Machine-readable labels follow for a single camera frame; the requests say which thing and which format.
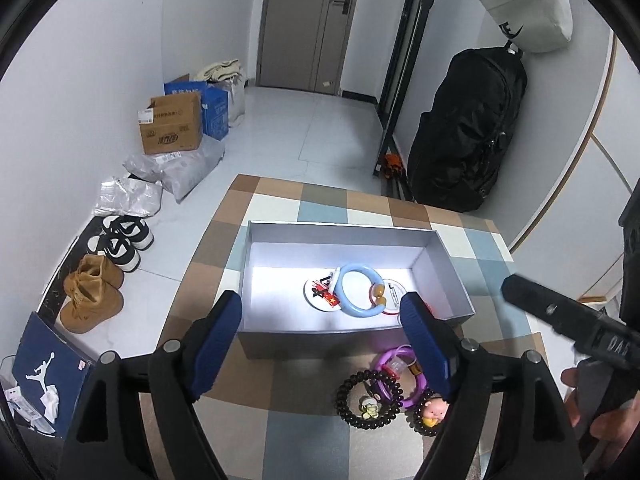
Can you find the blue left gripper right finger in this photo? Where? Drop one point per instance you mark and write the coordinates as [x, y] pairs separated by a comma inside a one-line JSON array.
[[432, 341]]

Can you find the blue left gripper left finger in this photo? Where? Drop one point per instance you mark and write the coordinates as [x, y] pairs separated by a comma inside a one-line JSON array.
[[210, 339]]

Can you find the pink pig charm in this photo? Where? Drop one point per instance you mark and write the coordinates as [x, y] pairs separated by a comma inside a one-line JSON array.
[[434, 412]]

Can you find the small green frog charm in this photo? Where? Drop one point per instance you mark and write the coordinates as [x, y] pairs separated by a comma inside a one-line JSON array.
[[369, 408]]

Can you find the white round badge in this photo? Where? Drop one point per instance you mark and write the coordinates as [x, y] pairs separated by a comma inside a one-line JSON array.
[[319, 294]]

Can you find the red pink clear charm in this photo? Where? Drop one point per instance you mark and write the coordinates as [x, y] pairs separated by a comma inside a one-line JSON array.
[[395, 367]]

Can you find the person's right hand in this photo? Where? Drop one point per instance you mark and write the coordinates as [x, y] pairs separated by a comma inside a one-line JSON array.
[[614, 428]]

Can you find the checkered table cloth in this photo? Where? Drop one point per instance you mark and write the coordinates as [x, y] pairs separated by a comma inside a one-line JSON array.
[[271, 412]]

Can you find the grey open shoe box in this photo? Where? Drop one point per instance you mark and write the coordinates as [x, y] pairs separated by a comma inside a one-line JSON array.
[[350, 284]]

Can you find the tan suede boot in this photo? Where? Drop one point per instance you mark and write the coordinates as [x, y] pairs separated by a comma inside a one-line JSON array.
[[81, 318], [94, 279]]

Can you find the black white sneaker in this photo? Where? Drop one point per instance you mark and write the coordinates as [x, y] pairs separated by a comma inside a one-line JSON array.
[[133, 228], [117, 248]]

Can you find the navy shoe box lid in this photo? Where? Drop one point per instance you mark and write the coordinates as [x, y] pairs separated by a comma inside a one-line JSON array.
[[51, 373]]

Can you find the silver plastic bag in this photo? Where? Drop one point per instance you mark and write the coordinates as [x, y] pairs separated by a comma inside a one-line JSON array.
[[128, 197]]

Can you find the grey plastic parcel bag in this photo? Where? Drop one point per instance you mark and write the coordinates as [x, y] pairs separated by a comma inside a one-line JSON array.
[[178, 172]]

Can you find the orange black tool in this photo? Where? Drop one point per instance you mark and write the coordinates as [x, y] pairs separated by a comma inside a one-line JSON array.
[[392, 167]]

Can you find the black metal rack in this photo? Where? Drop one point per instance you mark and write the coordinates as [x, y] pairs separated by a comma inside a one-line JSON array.
[[413, 19]]

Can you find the black large backpack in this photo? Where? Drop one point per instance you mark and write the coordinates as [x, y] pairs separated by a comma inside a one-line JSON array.
[[461, 141]]

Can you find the brown cardboard box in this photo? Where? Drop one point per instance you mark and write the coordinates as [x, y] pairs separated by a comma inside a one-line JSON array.
[[171, 123]]

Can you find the blue cardboard box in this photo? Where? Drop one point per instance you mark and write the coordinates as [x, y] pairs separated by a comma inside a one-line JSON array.
[[214, 105]]

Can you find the white bag with clothes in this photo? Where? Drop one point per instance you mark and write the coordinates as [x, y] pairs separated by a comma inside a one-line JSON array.
[[230, 77]]

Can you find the grey door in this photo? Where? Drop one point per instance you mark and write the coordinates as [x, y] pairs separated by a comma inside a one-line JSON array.
[[302, 44]]

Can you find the white canvas bag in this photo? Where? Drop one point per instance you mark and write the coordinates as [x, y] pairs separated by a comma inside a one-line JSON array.
[[534, 26]]

